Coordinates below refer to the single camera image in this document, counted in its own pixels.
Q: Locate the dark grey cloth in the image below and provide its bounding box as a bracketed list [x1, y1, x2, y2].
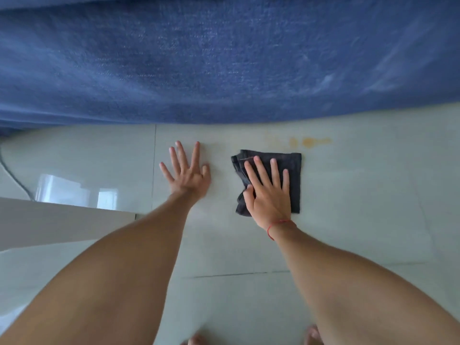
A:
[231, 149, 302, 217]

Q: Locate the person's left foot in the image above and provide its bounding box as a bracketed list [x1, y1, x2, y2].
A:
[181, 333, 213, 345]

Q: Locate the red string bracelet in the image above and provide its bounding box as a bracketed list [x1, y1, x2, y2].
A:
[267, 219, 297, 241]

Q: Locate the person's right hand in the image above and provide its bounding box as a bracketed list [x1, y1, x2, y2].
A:
[243, 156, 294, 229]

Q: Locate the blue textured rug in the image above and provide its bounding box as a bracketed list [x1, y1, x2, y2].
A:
[0, 0, 460, 138]

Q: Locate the person's foot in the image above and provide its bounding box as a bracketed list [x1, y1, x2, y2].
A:
[181, 333, 213, 345]
[305, 325, 323, 345]

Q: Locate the white furniture panel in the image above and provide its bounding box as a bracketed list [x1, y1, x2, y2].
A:
[0, 197, 137, 252]

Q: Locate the grey cable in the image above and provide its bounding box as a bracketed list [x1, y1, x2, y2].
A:
[0, 145, 35, 202]

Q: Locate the person's left hand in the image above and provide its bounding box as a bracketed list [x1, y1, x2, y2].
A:
[160, 141, 211, 204]

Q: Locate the person's right foot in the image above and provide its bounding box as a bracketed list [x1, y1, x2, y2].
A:
[305, 325, 323, 345]

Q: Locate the person's left forearm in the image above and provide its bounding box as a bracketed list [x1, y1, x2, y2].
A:
[0, 192, 202, 345]

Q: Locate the person's right forearm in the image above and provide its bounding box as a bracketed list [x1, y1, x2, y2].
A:
[270, 222, 460, 345]

